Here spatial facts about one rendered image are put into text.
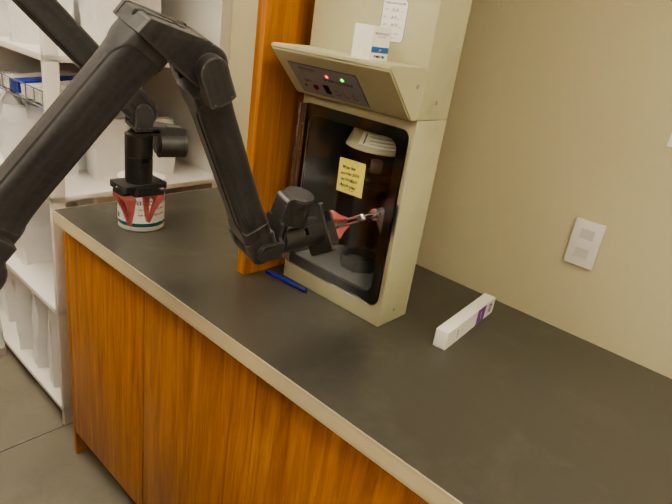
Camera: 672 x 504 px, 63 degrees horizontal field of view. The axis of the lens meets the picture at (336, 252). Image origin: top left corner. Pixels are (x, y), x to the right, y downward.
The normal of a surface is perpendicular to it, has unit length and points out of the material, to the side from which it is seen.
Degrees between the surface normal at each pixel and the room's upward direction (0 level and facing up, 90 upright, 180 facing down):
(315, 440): 90
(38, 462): 0
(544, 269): 90
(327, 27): 90
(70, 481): 0
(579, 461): 0
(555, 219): 90
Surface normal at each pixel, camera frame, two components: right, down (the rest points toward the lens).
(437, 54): 0.73, 0.36
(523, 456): 0.14, -0.91
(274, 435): -0.67, 0.19
